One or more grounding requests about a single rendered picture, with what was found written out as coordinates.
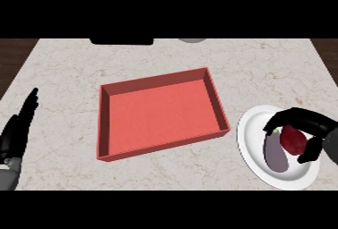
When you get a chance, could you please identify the black appliance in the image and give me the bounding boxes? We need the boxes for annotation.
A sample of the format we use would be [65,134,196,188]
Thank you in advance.
[88,38,155,47]

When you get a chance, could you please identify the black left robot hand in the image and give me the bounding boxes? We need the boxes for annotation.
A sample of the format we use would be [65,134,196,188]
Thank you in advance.
[0,87,39,164]

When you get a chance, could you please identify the white plate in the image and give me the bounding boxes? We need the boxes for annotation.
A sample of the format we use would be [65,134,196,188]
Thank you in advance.
[236,104,320,191]

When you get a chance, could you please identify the purple eggplant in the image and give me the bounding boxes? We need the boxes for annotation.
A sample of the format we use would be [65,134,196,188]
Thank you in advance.
[262,128,289,174]

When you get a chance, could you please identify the grey round object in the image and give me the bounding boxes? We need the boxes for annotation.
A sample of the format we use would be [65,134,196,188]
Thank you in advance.
[177,38,206,44]

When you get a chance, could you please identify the dark red pear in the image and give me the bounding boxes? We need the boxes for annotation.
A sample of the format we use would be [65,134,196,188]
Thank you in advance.
[280,124,308,157]

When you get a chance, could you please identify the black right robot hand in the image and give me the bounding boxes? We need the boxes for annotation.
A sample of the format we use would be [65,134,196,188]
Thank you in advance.
[261,107,338,165]

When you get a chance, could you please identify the red open box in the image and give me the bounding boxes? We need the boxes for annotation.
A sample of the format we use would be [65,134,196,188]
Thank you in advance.
[94,66,231,163]

